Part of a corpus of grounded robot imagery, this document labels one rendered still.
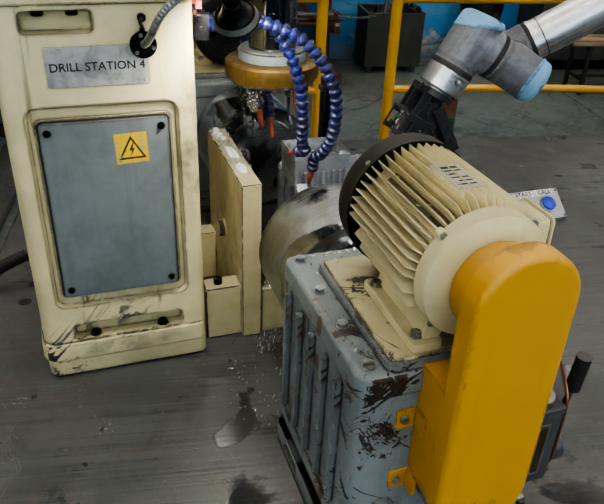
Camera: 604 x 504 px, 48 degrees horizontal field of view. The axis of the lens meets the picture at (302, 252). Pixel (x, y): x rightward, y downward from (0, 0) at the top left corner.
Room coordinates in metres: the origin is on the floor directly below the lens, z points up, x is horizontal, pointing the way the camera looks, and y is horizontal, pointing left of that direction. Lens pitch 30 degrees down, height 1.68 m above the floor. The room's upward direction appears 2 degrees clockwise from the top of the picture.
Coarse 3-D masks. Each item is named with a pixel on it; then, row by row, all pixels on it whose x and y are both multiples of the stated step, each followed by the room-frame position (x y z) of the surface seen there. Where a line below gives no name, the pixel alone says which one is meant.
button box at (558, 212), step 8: (520, 192) 1.29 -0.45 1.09; (528, 192) 1.30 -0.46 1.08; (536, 192) 1.30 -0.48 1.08; (544, 192) 1.31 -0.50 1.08; (552, 192) 1.31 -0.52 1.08; (520, 200) 1.28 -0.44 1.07; (536, 200) 1.29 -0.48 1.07; (560, 200) 1.30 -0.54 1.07; (544, 208) 1.27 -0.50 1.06; (560, 208) 1.28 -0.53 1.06; (560, 216) 1.27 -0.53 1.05
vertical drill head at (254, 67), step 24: (264, 0) 1.27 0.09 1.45; (288, 0) 1.28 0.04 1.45; (240, 48) 1.30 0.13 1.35; (264, 48) 1.27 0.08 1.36; (240, 72) 1.24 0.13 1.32; (264, 72) 1.22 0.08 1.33; (288, 72) 1.23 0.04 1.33; (312, 72) 1.27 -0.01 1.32; (240, 96) 1.33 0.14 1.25; (288, 96) 1.36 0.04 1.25; (288, 120) 1.36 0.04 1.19
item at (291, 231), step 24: (312, 192) 1.09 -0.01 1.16; (336, 192) 1.09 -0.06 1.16; (288, 216) 1.05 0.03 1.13; (312, 216) 1.02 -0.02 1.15; (336, 216) 1.00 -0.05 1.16; (264, 240) 1.07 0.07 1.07; (288, 240) 1.00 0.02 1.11; (312, 240) 0.96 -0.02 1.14; (336, 240) 0.95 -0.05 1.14; (264, 264) 1.05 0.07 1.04
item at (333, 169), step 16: (288, 144) 1.36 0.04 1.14; (320, 144) 1.40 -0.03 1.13; (336, 144) 1.39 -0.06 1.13; (288, 160) 1.33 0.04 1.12; (304, 160) 1.29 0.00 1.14; (336, 160) 1.31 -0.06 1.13; (288, 176) 1.32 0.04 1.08; (304, 176) 1.29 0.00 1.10; (320, 176) 1.30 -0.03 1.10; (336, 176) 1.31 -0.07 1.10
